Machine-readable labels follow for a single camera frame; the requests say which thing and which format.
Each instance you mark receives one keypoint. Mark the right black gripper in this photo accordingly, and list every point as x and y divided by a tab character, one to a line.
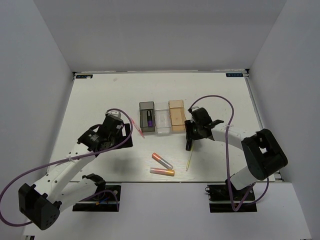
190	135

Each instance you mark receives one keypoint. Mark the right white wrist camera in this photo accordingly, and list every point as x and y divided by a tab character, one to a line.
192	109

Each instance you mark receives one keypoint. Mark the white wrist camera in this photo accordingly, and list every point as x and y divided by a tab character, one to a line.
113	114
192	109

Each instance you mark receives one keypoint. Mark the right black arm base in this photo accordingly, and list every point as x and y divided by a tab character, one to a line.
219	200

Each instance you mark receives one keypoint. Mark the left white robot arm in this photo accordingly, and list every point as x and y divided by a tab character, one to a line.
44	200

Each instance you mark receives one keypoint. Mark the orange capped clear tube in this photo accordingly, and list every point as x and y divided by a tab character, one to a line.
162	171
161	161

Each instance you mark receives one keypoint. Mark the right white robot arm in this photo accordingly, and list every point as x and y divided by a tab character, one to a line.
262	152

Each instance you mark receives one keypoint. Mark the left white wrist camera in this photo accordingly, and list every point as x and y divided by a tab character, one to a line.
113	114

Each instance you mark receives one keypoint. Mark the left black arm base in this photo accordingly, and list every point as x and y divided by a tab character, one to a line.
104	202

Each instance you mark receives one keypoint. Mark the yellow thin pen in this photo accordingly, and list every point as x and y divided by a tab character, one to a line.
189	159

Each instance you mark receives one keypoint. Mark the clear plastic container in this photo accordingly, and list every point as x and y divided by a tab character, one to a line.
162	118

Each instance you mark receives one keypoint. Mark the orange translucent container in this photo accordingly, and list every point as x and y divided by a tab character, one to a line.
177	115

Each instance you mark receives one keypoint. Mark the left blue corner label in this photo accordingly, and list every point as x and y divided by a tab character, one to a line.
84	76

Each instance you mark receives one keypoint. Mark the blue corner label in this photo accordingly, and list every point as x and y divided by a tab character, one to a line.
234	75
84	76

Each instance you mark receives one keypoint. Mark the pink thin pen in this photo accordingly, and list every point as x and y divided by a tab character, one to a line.
138	129

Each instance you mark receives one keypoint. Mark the purple capped black marker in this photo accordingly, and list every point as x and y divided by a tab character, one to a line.
149	118

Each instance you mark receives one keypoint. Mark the dark grey translucent container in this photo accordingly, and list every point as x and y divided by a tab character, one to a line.
143	108

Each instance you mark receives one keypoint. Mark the right blue corner label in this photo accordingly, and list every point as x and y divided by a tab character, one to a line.
234	75

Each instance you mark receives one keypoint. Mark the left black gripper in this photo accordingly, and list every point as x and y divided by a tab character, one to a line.
127	129

